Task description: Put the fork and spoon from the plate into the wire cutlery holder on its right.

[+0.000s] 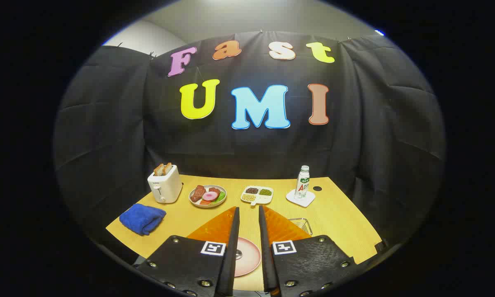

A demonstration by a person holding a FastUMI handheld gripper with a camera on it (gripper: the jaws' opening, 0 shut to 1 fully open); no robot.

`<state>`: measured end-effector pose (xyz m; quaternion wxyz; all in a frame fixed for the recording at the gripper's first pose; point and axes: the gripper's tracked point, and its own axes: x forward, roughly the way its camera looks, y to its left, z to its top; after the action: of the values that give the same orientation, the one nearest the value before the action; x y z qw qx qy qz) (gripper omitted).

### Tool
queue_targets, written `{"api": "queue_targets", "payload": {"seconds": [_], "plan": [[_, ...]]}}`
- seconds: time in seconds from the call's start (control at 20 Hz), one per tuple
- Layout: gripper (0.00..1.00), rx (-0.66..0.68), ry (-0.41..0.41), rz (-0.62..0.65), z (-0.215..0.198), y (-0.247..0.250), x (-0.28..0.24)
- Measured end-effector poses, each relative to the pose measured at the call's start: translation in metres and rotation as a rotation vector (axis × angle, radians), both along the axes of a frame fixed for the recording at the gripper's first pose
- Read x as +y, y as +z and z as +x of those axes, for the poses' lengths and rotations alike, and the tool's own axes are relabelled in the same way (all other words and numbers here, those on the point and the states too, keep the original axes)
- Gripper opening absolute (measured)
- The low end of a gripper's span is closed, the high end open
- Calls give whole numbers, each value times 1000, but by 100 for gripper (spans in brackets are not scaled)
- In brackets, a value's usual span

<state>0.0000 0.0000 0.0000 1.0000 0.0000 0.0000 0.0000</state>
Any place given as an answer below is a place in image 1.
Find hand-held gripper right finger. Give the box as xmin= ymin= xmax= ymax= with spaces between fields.
xmin=259 ymin=205 xmax=357 ymax=297

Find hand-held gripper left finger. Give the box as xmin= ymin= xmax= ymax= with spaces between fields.
xmin=136 ymin=206 xmax=240 ymax=297

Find pink round plate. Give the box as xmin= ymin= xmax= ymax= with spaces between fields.
xmin=233 ymin=237 xmax=262 ymax=277

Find white divided dish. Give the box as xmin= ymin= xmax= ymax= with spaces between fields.
xmin=240 ymin=186 xmax=274 ymax=206

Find grey round food plate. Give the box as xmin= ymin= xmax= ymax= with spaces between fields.
xmin=189 ymin=184 xmax=227 ymax=208

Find white square coaster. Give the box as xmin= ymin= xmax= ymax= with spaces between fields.
xmin=285 ymin=189 xmax=316 ymax=208

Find white green-capped drink bottle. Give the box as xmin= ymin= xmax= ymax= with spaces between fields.
xmin=294 ymin=165 xmax=311 ymax=200

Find white toaster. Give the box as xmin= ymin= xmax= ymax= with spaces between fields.
xmin=147 ymin=165 xmax=183 ymax=204

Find blue folded towel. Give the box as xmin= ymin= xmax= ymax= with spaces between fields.
xmin=119 ymin=203 xmax=167 ymax=236

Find black backdrop cloth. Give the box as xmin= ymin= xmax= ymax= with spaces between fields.
xmin=54 ymin=31 xmax=446 ymax=264

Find metal wire basket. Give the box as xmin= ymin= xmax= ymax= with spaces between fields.
xmin=288 ymin=217 xmax=313 ymax=236

